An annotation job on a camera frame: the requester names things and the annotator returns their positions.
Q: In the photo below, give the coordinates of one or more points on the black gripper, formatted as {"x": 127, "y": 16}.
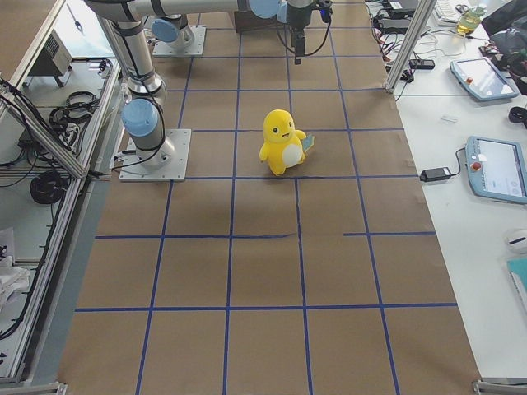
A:
{"x": 296, "y": 17}

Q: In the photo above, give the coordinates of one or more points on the yellow plush toy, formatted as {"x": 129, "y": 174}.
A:
{"x": 284, "y": 146}

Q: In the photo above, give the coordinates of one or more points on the small black device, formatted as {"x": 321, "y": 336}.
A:
{"x": 422, "y": 64}

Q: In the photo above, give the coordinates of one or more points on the yellow liquid bottle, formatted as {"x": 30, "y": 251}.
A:
{"x": 470, "y": 20}

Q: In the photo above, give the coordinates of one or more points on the far teach pendant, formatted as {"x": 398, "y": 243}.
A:
{"x": 482, "y": 80}

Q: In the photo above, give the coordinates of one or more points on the teach pendant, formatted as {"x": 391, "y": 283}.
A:
{"x": 482, "y": 80}
{"x": 496, "y": 169}

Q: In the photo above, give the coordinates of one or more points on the black power adapter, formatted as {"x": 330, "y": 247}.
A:
{"x": 435, "y": 174}

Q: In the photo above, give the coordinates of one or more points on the near teach pendant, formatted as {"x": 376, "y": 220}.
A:
{"x": 496, "y": 169}

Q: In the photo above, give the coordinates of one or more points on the grey control box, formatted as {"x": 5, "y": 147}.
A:
{"x": 54, "y": 60}

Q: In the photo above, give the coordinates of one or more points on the teal notebook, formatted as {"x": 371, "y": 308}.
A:
{"x": 517, "y": 270}

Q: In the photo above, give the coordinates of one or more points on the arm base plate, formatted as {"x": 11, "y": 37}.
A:
{"x": 169, "y": 163}
{"x": 163, "y": 50}

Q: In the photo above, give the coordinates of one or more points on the aluminium frame post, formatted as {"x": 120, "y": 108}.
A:
{"x": 416, "y": 26}

